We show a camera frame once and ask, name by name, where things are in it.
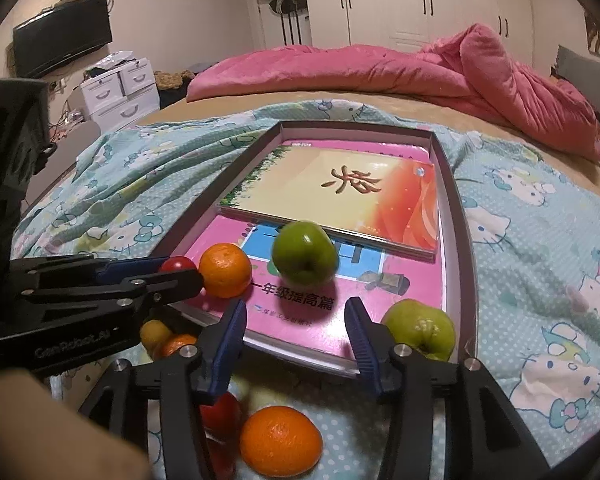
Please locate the white drawer cabinet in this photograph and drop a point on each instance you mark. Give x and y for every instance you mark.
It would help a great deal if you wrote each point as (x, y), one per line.
(115, 95)

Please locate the light blue printed blanket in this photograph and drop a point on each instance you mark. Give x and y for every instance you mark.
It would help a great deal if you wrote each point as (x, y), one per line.
(530, 260)

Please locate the pink book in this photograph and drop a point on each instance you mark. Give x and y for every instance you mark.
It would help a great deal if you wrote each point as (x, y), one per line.
(215, 237)

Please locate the brown plush cloth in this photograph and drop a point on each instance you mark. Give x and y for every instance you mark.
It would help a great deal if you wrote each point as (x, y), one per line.
(172, 80)

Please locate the grey desk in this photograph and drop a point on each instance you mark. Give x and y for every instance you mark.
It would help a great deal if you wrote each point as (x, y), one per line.
(75, 145)

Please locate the pale green apple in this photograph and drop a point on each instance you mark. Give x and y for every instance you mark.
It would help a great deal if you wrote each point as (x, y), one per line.
(420, 327)

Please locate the small orange tangerine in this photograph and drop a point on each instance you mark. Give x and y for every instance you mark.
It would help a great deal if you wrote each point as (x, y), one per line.
(172, 346)

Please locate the grey shallow cardboard box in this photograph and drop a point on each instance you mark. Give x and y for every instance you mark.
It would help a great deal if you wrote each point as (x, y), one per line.
(452, 210)

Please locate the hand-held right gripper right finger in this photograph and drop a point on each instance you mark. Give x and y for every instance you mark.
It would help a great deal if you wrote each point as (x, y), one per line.
(364, 345)

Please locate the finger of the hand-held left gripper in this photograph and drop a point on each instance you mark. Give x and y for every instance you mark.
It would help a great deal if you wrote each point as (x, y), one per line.
(170, 285)
(130, 267)

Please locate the large orange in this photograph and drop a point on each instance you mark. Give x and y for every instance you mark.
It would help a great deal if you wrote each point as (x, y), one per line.
(280, 440)

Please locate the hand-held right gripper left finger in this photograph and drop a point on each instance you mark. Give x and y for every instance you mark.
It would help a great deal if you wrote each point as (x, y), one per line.
(225, 355)

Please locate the person's left forearm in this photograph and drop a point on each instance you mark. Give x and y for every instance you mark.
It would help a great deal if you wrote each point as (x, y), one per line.
(45, 430)

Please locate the red apple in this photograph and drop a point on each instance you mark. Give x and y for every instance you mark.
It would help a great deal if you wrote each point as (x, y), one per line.
(222, 415)

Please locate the small red tomato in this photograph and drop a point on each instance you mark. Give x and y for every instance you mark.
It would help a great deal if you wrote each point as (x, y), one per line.
(177, 263)

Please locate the silver foil bag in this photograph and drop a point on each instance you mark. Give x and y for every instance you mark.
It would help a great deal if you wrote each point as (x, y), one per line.
(110, 62)

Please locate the white wardrobe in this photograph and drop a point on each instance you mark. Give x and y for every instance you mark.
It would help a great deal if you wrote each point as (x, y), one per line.
(380, 0)

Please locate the pink quilt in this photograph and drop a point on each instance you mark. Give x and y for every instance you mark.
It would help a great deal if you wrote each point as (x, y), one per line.
(330, 70)

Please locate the black television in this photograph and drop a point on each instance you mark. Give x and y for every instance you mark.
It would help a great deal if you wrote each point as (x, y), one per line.
(60, 35)

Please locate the yellow and orange book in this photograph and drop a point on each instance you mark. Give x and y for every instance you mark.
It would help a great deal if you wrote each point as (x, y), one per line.
(290, 180)

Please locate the small yellow fruit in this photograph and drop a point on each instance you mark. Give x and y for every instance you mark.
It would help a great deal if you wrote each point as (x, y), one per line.
(154, 332)

